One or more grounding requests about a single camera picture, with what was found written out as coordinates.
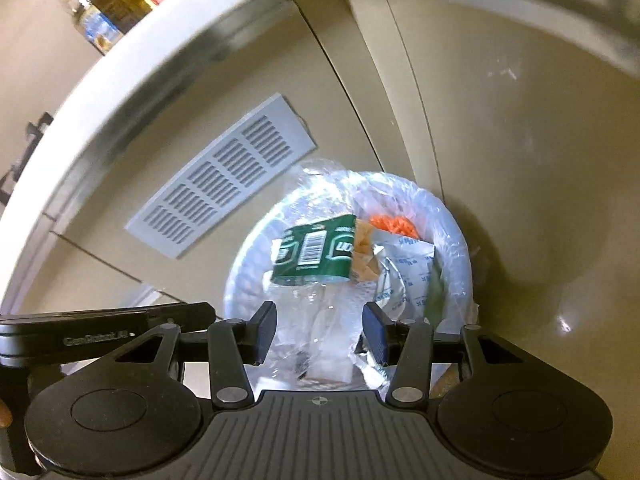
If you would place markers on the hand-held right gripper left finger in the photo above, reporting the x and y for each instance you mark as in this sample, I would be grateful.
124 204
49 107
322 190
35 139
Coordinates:
262 332

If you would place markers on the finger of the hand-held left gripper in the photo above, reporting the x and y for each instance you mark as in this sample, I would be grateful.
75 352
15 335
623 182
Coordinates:
190 316

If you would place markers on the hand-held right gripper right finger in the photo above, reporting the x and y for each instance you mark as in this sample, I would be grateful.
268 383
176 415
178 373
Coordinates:
376 332

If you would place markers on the white packet blue print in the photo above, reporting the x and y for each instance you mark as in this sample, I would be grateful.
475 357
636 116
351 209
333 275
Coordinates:
407 275

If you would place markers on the tan plastic bag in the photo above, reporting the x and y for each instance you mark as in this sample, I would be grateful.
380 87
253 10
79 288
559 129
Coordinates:
367 255

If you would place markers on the crushed clear water bottle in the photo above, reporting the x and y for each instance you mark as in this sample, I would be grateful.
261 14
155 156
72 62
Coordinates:
310 250

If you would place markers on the blue lined trash bin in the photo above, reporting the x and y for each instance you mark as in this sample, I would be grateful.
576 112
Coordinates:
455 260

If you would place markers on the person's left hand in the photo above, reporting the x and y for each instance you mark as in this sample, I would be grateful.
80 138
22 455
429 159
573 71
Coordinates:
5 415

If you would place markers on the brown round stool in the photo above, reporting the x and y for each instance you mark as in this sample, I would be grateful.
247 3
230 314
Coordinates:
447 382

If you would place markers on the grey cabinet vent grille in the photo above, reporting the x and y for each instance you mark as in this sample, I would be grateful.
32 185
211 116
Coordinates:
225 180

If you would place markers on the oil bottle blue label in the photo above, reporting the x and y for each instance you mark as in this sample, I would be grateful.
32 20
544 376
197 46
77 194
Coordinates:
102 30

